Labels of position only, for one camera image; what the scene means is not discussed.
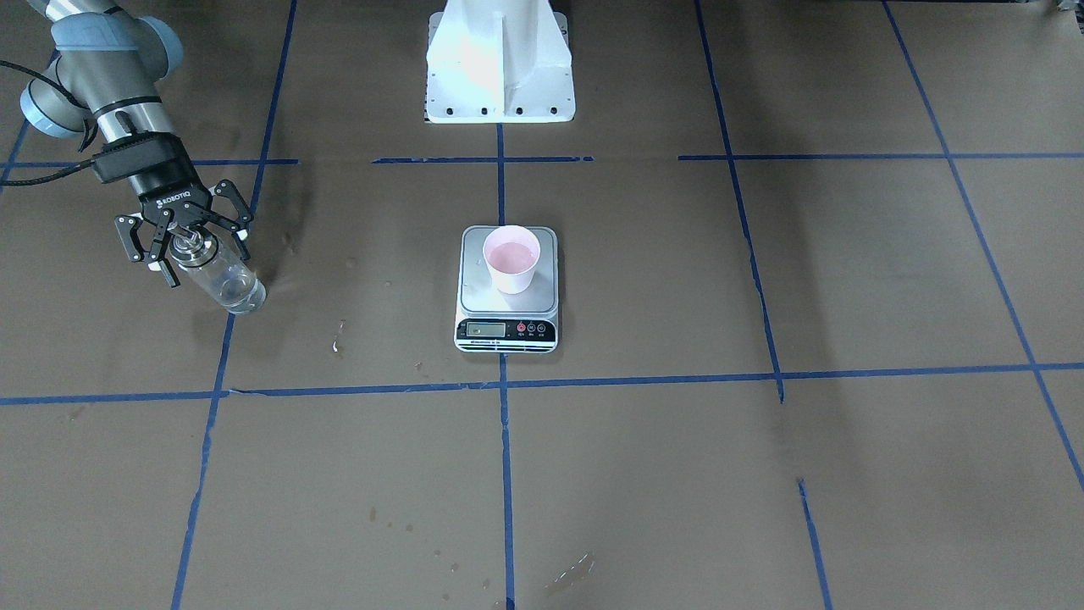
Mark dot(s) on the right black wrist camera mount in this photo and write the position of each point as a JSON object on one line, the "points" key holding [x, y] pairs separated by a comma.
{"points": [[154, 156]]}

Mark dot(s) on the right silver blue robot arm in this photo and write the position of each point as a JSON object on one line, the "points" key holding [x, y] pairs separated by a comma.
{"points": [[104, 82]]}

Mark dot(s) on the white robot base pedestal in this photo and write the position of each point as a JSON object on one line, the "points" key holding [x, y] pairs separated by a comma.
{"points": [[499, 62]]}

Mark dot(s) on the silver digital kitchen scale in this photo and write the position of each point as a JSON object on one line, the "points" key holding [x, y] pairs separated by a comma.
{"points": [[489, 319]]}

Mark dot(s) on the clear glass sauce bottle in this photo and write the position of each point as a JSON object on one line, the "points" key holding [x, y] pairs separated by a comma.
{"points": [[218, 270]]}

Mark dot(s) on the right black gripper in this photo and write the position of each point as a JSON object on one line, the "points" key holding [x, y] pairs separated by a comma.
{"points": [[175, 196]]}

